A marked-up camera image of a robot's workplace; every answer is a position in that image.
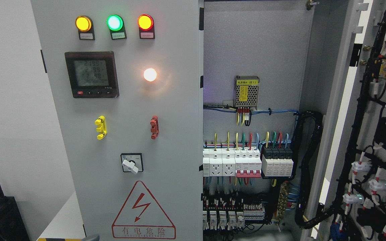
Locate green indicator lamp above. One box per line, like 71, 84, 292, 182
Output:
106, 15, 127, 40

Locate yellow indicator lamp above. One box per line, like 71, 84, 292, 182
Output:
75, 15, 95, 40

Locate yellow terminal post block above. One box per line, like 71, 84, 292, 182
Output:
94, 115, 107, 140

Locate red electric warning sticker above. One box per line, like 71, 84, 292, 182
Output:
112, 180, 176, 240

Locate black equipment at left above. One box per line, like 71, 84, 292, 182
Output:
0, 185, 29, 241

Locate relay terminal row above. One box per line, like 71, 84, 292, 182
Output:
201, 192, 267, 231

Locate black cable loom right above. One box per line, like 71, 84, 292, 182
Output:
290, 111, 324, 229

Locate black surge protector block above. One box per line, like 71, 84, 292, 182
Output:
261, 146, 294, 180

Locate red indicator lamp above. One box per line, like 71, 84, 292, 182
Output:
137, 14, 155, 39

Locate metal mesh power supply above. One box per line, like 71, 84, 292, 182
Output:
234, 75, 260, 108

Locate grey cabinet door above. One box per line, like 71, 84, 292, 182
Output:
303, 0, 386, 241
31, 0, 203, 241

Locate white rotary selector switch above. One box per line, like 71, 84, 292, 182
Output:
120, 153, 143, 174

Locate white socket breaker row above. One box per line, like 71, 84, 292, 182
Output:
203, 147, 262, 178

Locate red terminal post block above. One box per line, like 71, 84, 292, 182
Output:
150, 115, 159, 140

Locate black digital power meter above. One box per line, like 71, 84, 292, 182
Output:
64, 51, 119, 98

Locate white glowing indicator lamp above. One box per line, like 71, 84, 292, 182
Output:
143, 68, 157, 82

